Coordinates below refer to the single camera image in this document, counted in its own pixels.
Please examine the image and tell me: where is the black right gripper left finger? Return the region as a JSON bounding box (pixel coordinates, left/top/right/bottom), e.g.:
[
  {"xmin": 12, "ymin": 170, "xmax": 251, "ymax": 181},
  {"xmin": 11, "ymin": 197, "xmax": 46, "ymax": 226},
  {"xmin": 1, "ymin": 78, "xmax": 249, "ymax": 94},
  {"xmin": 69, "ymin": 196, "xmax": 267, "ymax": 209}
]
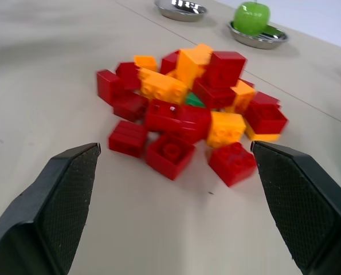
[{"xmin": 0, "ymin": 142, "xmax": 101, "ymax": 275}]

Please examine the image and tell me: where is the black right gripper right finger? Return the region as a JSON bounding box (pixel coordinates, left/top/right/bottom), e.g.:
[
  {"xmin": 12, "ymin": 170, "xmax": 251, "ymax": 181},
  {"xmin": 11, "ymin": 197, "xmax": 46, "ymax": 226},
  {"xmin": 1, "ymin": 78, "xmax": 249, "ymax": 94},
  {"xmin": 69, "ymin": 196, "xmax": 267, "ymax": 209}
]
[{"xmin": 250, "ymin": 140, "xmax": 341, "ymax": 275}]

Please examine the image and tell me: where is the green toy block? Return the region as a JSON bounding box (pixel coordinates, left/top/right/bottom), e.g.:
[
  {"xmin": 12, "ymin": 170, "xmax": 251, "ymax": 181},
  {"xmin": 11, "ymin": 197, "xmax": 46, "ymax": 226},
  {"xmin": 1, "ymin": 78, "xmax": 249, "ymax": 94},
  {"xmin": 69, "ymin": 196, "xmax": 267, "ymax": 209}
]
[{"xmin": 184, "ymin": 92, "xmax": 207, "ymax": 109}]

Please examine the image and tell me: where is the large red toy block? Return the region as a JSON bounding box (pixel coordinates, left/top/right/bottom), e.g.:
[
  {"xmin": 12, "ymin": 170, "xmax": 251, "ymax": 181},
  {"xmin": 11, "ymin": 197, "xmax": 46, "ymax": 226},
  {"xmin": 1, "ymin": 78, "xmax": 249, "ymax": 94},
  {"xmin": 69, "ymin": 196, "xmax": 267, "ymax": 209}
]
[{"xmin": 205, "ymin": 50, "xmax": 249, "ymax": 89}]

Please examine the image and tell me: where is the steel bowl holding apple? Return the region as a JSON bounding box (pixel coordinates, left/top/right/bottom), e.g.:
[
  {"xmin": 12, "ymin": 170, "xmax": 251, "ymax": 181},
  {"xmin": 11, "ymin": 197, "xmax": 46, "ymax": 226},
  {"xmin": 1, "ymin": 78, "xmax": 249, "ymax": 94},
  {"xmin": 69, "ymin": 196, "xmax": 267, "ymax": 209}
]
[{"xmin": 226, "ymin": 21, "xmax": 290, "ymax": 50}]

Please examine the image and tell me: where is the long orange toy block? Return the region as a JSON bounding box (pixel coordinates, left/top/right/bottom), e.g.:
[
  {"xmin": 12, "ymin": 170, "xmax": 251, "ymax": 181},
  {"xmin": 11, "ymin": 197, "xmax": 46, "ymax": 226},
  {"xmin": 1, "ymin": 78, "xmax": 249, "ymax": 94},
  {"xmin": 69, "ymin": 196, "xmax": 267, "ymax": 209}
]
[{"xmin": 138, "ymin": 68, "xmax": 189, "ymax": 105}]

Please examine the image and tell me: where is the tall orange toy block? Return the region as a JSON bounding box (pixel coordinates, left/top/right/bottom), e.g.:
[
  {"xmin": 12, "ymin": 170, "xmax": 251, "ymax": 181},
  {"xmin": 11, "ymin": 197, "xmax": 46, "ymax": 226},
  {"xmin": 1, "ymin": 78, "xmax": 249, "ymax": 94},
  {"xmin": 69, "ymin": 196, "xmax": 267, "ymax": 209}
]
[{"xmin": 174, "ymin": 43, "xmax": 214, "ymax": 90}]

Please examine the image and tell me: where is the small orange toy block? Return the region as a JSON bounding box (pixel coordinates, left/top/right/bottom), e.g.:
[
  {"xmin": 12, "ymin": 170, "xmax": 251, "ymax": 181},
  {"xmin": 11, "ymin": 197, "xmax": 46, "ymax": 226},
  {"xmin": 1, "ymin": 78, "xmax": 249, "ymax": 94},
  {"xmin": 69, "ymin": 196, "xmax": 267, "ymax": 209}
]
[{"xmin": 133, "ymin": 54, "xmax": 159, "ymax": 73}]

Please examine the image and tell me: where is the green apple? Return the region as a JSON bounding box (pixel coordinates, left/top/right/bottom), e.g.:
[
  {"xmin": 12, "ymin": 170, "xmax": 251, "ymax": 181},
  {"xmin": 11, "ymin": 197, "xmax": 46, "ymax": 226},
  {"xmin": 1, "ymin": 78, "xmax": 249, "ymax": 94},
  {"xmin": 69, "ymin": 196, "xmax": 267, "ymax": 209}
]
[{"xmin": 233, "ymin": 1, "xmax": 272, "ymax": 37}]

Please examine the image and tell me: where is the empty steel bowl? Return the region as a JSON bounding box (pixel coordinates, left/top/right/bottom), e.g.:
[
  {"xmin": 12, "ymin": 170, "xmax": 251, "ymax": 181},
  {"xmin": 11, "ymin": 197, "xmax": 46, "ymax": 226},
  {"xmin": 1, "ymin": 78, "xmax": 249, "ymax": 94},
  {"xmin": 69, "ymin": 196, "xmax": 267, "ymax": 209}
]
[{"xmin": 154, "ymin": 0, "xmax": 209, "ymax": 22}]

